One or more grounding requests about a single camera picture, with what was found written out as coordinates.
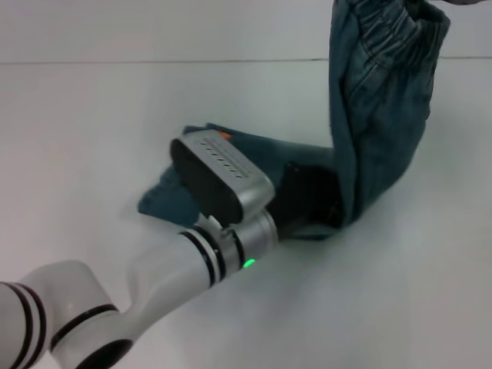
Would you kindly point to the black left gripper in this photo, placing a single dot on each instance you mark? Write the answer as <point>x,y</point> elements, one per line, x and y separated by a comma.
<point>307,192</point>

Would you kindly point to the blue denim shorts with print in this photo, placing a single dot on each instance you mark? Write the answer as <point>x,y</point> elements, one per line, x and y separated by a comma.
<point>380,134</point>

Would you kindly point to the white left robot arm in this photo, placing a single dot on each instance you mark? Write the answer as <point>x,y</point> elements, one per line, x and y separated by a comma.
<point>153,280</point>

